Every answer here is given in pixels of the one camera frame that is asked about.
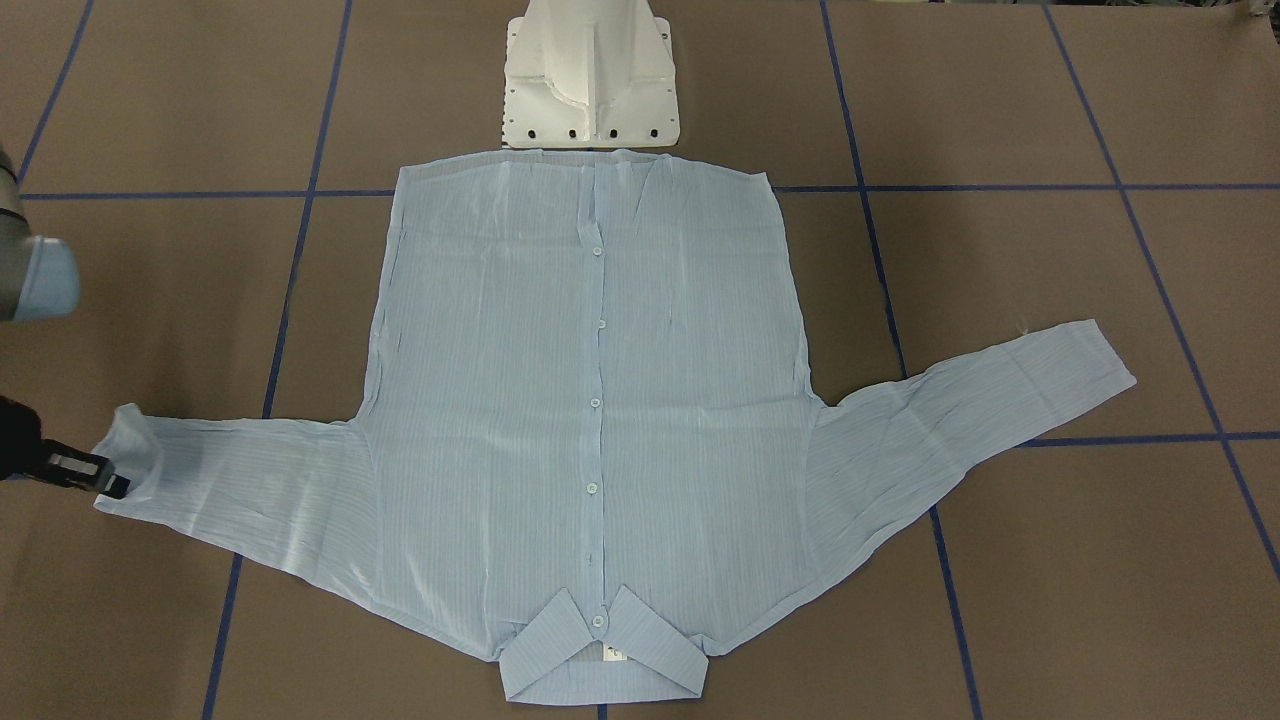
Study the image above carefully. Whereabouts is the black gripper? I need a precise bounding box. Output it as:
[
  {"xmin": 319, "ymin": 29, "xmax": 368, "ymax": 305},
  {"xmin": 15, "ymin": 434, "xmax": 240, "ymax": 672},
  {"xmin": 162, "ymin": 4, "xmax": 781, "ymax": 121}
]
[{"xmin": 1, "ymin": 397, "xmax": 131, "ymax": 500}]

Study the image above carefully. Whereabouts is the light blue button-up shirt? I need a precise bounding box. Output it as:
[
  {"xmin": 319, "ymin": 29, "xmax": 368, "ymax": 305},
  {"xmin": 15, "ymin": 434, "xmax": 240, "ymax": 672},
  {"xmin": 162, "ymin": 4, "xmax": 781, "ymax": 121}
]
[{"xmin": 95, "ymin": 150, "xmax": 1135, "ymax": 706}]

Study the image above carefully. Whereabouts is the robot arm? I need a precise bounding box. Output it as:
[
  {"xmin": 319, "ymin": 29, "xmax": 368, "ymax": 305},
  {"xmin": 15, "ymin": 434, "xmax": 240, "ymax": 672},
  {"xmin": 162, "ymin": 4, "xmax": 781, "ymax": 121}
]
[{"xmin": 1, "ymin": 151, "xmax": 131, "ymax": 500}]

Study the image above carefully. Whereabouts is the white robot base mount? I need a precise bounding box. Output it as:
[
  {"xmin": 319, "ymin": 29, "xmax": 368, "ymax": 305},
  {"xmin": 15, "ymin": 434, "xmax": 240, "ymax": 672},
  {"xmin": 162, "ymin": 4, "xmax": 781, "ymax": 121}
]
[{"xmin": 500, "ymin": 1, "xmax": 681, "ymax": 150}]

